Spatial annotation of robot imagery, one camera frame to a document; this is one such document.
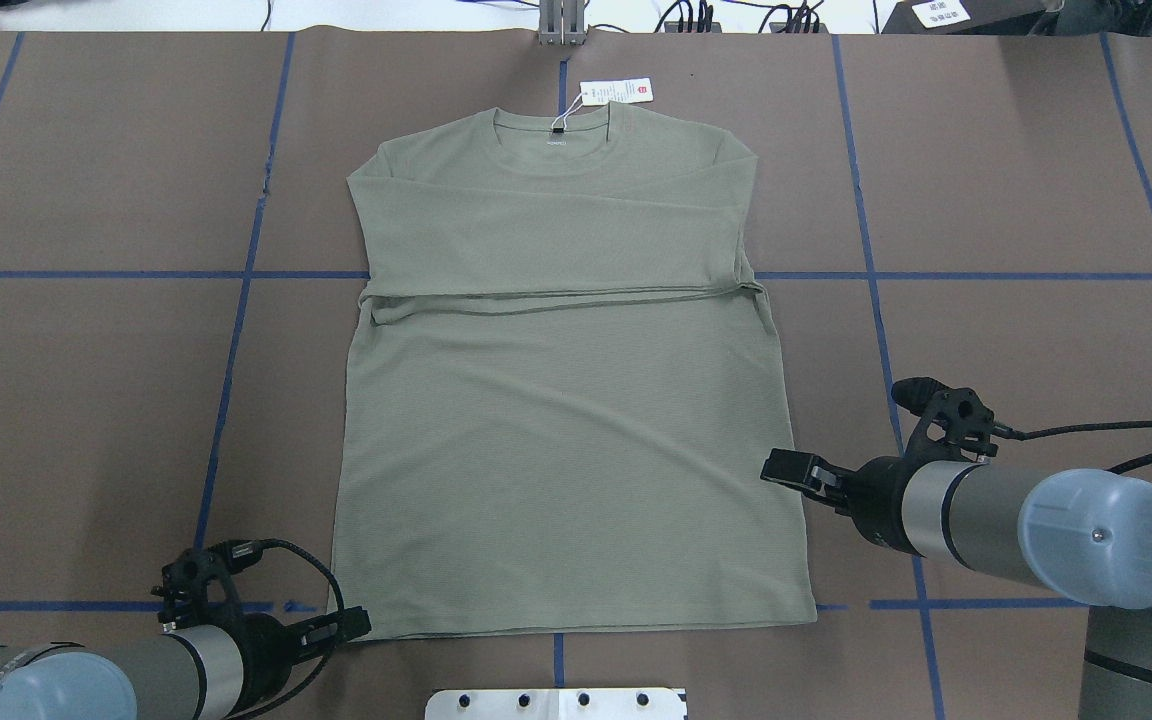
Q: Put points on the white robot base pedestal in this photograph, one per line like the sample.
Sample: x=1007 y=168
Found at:
x=559 y=703

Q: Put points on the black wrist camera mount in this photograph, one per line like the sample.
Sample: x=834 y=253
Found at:
x=953 y=424
x=198 y=587

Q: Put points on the grey aluminium frame post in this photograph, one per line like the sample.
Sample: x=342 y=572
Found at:
x=562 y=22

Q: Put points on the white labelled dark box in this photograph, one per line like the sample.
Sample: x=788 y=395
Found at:
x=964 y=18

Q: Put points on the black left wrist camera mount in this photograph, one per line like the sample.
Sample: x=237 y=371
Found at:
x=198 y=587

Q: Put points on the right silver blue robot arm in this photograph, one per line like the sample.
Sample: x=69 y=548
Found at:
x=1085 y=534

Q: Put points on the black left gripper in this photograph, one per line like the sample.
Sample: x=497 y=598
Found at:
x=264 y=648

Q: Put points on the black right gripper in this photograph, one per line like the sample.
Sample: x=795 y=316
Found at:
x=877 y=499

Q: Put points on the olive green long-sleeve shirt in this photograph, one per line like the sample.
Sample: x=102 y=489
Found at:
x=563 y=385

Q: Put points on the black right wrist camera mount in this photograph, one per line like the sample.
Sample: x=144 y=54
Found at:
x=953 y=424

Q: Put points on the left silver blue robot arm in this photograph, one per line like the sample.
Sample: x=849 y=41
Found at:
x=235 y=668

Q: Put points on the white paper price tag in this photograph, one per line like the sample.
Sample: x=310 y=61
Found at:
x=600 y=92

